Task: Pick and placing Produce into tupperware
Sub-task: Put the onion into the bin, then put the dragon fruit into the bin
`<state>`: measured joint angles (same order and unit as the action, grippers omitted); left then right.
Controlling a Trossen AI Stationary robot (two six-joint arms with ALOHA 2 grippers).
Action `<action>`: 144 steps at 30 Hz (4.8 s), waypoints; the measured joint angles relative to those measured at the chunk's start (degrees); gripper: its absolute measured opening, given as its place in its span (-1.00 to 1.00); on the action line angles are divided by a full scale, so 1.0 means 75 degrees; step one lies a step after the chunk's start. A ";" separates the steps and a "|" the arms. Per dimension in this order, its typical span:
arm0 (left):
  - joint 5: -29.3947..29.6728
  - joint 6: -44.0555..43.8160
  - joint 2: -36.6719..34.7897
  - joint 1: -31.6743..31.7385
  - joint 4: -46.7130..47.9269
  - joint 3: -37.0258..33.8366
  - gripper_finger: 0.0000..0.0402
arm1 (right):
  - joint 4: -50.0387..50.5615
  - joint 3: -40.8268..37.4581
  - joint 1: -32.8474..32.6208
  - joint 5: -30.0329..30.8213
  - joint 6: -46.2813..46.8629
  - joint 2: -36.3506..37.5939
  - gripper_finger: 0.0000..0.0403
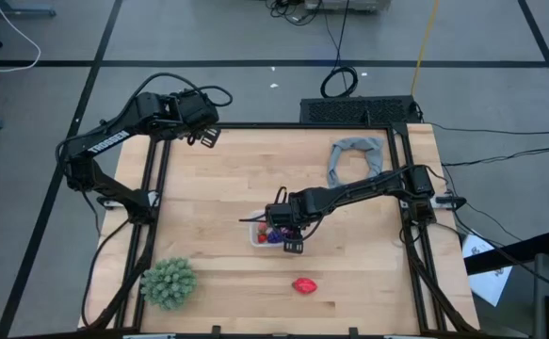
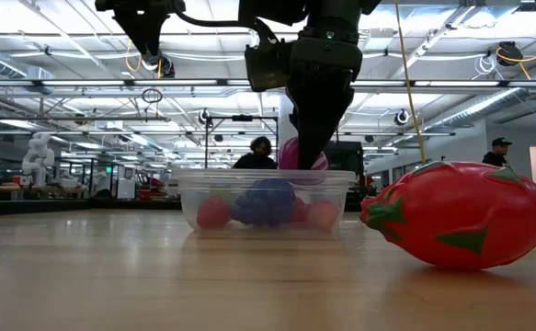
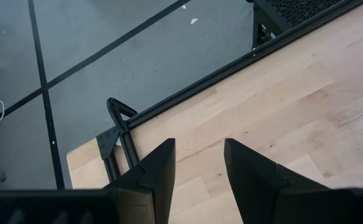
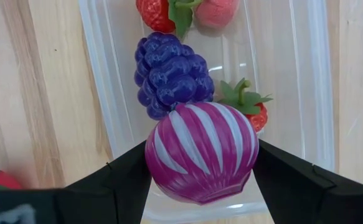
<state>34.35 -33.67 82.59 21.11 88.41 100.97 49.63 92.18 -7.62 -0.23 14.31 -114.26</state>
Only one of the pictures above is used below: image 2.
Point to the person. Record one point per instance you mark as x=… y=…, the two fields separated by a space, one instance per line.
x=495 y=158
x=254 y=161

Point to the small red toy strawberry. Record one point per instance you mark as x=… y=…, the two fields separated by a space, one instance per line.
x=213 y=212

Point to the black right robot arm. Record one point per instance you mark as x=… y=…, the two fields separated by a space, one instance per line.
x=336 y=14

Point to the magenta white-striped toy vegetable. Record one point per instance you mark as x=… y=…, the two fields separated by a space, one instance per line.
x=288 y=156

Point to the purple toy grape bunch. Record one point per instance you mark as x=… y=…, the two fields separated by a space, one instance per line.
x=265 y=202

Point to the white robot figure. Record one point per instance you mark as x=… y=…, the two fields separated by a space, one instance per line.
x=37 y=156

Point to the silver ceiling duct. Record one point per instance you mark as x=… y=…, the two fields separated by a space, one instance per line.
x=479 y=108

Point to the pink round toy berry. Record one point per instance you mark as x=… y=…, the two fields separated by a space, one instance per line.
x=322 y=214

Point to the black equipment rack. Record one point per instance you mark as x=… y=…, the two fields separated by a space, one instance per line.
x=348 y=156

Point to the red toy dragon fruit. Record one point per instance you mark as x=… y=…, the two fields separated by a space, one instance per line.
x=456 y=216

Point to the clear plastic tupperware container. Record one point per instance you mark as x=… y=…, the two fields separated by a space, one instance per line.
x=189 y=184

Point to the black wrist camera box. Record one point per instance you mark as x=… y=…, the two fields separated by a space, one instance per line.
x=267 y=66

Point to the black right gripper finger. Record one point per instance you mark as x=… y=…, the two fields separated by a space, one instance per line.
x=315 y=119

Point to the black background frame rig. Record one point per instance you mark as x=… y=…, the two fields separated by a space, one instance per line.
x=242 y=118

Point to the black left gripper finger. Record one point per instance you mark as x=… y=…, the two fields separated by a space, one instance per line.
x=145 y=27

